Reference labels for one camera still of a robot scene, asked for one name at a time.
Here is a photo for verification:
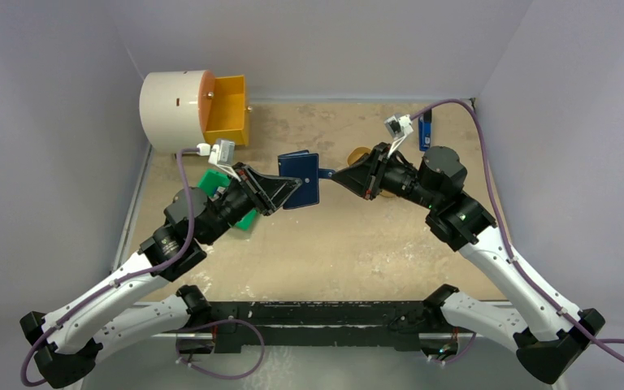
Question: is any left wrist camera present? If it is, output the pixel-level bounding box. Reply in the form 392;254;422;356
197;138;236;171

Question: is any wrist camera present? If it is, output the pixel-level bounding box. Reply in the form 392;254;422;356
197;138;236;171
383;115;414;157

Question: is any green plastic bin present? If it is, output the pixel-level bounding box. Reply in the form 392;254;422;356
197;168;259;232

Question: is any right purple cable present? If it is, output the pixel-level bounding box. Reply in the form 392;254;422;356
409;98;624;377

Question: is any orange drawer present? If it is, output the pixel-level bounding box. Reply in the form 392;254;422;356
204;75;251;147

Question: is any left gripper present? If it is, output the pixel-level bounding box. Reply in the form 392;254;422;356
200;162;301;245

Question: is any blue black stapler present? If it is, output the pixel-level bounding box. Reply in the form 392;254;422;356
418;110;432;151

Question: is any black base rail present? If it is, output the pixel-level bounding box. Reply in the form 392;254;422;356
185;301;472;355

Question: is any tan oval tray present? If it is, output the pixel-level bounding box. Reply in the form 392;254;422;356
347;146;396;198

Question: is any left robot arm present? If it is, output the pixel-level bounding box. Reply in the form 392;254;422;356
19;162;302;388

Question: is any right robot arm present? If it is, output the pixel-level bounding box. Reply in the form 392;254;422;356
331;143;605;384

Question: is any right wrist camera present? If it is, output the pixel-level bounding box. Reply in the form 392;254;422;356
383;115;414;157

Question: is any white cylindrical drawer cabinet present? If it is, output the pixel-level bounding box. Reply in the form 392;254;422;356
139;70;215;154

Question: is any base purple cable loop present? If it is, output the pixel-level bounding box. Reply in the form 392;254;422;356
174;315;267;381

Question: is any blue leather card holder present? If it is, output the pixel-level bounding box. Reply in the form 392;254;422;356
277;149;336;210

